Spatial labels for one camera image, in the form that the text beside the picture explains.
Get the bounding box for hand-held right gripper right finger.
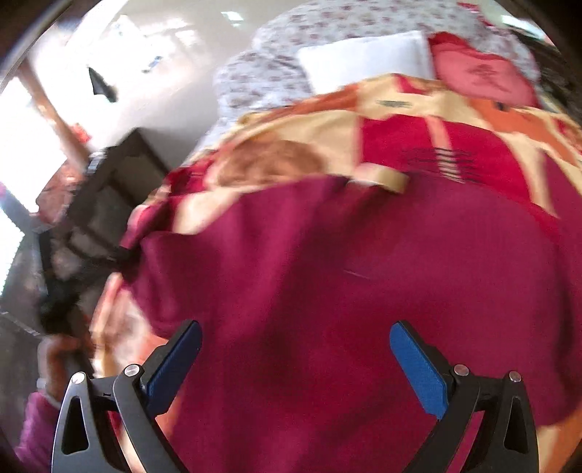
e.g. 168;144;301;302
390;321;539;473

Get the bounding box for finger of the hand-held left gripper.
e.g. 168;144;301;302
91;246;137;278

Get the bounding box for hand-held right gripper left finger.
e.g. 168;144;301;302
51;319;203;473

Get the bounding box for maroon garment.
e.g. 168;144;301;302
107;175;582;473

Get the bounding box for person's left hand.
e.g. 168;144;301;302
36;335;92;401

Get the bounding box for dark wooden cabinet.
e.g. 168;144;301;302
59;130;171;260

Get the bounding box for red floral cloth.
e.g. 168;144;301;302
35;161;89;224

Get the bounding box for bright window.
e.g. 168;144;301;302
0;77;69;214

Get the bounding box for wooden door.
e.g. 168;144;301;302
27;57;89;158

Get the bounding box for black hanging garment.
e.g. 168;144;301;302
88;67;118;103

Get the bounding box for floral pillows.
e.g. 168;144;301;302
211;0;542;137

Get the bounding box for red orange printed blanket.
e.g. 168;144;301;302
88;73;582;473

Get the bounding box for red pillow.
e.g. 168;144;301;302
427;32;539;110

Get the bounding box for white pillow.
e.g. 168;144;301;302
295;29;437;94

